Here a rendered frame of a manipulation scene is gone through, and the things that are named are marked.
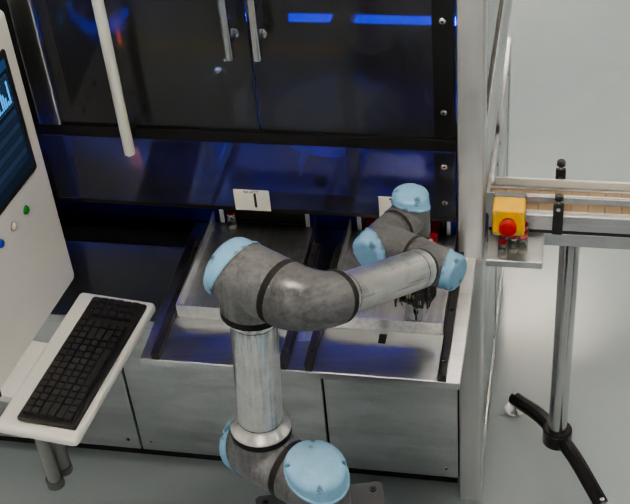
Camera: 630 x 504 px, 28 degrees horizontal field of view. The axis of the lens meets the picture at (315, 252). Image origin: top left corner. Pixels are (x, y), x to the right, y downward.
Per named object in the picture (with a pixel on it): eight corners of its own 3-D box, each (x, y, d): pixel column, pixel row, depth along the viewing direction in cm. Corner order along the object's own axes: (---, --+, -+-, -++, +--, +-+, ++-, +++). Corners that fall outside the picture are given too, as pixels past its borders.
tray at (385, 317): (350, 230, 302) (349, 218, 300) (458, 236, 297) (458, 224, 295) (325, 327, 277) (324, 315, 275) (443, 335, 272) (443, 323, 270)
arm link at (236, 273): (274, 512, 236) (259, 282, 204) (216, 476, 244) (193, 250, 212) (314, 475, 244) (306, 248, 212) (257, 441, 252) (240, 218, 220)
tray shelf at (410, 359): (195, 227, 311) (194, 221, 309) (479, 243, 297) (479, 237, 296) (140, 364, 275) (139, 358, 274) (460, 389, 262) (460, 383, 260)
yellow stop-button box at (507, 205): (494, 215, 289) (494, 190, 285) (525, 217, 288) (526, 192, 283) (491, 236, 284) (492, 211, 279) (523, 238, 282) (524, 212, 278)
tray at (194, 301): (214, 222, 309) (212, 211, 306) (317, 228, 304) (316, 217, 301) (177, 316, 283) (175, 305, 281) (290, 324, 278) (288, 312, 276)
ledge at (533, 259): (490, 228, 301) (490, 222, 300) (544, 231, 299) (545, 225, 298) (485, 265, 291) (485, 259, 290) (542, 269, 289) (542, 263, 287)
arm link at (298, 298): (321, 293, 199) (476, 242, 237) (269, 268, 205) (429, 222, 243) (307, 358, 203) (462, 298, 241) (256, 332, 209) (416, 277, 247)
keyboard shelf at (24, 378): (53, 293, 308) (50, 285, 307) (157, 309, 301) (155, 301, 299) (-37, 427, 276) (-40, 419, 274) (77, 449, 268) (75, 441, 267)
